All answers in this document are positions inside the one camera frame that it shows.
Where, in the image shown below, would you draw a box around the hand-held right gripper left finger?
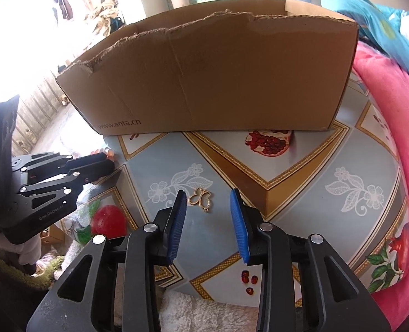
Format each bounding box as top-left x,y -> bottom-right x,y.
27,190 -> 188,332

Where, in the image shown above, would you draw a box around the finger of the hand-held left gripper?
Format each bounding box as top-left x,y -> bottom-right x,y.
13,152 -> 109,174
20,161 -> 115,198

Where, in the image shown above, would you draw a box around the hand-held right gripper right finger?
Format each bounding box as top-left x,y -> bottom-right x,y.
230,188 -> 388,332

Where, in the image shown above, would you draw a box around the gold butterfly charm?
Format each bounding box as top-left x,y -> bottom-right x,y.
189,188 -> 213,212

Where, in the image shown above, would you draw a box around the brown cardboard box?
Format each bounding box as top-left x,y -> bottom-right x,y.
55,0 -> 359,136

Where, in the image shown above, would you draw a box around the person's left forearm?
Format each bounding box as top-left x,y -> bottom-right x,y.
16,237 -> 43,267

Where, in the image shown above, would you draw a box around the white sneakers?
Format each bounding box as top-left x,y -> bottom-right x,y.
16,128 -> 39,146

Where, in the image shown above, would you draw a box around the window railing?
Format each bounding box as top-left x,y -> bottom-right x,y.
11,72 -> 70,153

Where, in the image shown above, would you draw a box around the white fleece clothing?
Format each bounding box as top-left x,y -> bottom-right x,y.
64,238 -> 260,332

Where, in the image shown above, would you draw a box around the fruit print tablecloth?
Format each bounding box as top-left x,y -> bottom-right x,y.
61,69 -> 409,301

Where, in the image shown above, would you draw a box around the beige clothes pile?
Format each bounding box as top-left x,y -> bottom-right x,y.
83,0 -> 122,37

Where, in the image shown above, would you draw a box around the dark hanging jacket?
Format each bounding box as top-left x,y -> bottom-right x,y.
53,0 -> 72,21

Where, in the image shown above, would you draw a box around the hot pink blanket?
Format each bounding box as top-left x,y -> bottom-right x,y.
353,40 -> 409,332

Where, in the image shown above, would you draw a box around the blue patterned quilt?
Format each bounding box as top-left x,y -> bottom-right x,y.
320,0 -> 409,84

